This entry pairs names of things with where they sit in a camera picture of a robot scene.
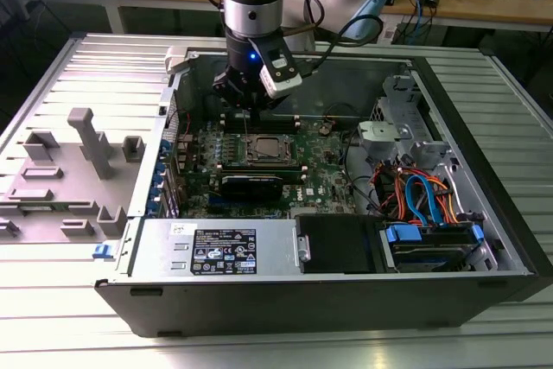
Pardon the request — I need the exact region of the green motherboard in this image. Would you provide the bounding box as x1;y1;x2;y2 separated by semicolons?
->
175;114;363;219

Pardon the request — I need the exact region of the graphics card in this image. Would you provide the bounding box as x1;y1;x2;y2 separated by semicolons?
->
219;173;285;202

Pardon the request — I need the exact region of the grey parts rack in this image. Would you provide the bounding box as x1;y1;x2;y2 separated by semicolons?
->
0;107;146;244

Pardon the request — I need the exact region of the grey metal disk bay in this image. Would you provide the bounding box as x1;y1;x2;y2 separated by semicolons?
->
357;73;454;171

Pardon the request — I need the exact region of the green RAM stick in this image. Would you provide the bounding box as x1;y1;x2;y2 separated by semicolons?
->
217;163;306;183

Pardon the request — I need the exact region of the blue wire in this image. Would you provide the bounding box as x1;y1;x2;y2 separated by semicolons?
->
404;173;438;226

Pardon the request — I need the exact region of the silver power supply unit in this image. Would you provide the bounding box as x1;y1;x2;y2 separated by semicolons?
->
128;218;300;277

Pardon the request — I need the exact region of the black PC case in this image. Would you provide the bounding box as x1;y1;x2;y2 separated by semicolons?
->
93;33;542;339

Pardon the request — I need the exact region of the red wire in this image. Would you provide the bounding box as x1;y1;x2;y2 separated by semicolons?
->
372;163;405;217

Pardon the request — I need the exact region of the hard disk in blue carrier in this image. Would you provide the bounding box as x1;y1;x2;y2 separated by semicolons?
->
378;220;487;274

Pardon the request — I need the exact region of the blue cable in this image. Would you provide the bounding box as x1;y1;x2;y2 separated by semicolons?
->
412;0;429;40

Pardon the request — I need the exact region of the metal socket cover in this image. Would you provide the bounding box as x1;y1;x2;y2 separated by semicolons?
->
245;133;298;164

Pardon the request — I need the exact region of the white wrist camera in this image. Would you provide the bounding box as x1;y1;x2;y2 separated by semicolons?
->
257;52;303;100

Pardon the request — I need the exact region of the black camera cable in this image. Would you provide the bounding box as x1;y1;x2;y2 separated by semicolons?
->
283;0;385;83

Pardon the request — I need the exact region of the orange wire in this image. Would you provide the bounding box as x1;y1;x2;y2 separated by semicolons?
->
431;175;466;226

